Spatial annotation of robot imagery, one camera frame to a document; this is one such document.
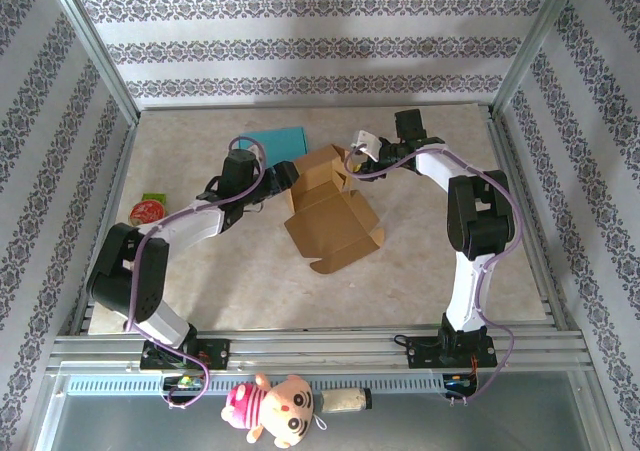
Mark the aluminium frame post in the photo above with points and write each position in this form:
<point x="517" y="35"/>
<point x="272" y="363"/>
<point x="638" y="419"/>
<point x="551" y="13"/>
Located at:
<point x="90" y="46"/>
<point x="530" y="46"/>

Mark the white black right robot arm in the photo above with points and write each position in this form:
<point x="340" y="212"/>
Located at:
<point x="467" y="291"/>

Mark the blue white paper box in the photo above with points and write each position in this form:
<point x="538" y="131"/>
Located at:
<point x="280" y="141"/>

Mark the aluminium mounting rail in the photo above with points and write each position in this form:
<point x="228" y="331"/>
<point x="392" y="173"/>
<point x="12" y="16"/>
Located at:
<point x="325" y="351"/>

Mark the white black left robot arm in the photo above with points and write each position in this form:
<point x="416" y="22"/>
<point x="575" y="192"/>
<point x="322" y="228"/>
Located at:
<point x="195" y="226"/>

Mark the aluminium side rail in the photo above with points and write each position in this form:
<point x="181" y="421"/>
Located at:
<point x="505" y="161"/>
<point x="124" y="163"/>

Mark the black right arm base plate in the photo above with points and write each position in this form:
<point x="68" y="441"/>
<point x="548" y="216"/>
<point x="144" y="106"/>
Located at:
<point x="420" y="353"/>

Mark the beige cylinder black cap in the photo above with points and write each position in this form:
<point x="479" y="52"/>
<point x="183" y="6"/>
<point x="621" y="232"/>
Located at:
<point x="342" y="401"/>

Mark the small circuit board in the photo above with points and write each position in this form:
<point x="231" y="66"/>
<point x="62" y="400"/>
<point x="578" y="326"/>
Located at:
<point x="182" y="382"/>
<point x="457" y="382"/>

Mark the small green packet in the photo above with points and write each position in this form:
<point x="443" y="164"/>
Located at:
<point x="152" y="197"/>

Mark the red round tin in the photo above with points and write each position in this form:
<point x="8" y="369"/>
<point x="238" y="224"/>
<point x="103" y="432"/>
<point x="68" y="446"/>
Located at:
<point x="145" y="216"/>

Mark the pink plush doll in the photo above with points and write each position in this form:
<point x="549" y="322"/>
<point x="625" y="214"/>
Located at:
<point x="272" y="411"/>

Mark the brown cardboard box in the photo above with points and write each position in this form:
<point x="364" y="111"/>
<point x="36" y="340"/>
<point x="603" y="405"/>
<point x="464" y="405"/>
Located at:
<point x="330" y="226"/>

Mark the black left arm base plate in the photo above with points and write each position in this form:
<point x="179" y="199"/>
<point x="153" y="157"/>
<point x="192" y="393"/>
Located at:
<point x="217" y="353"/>

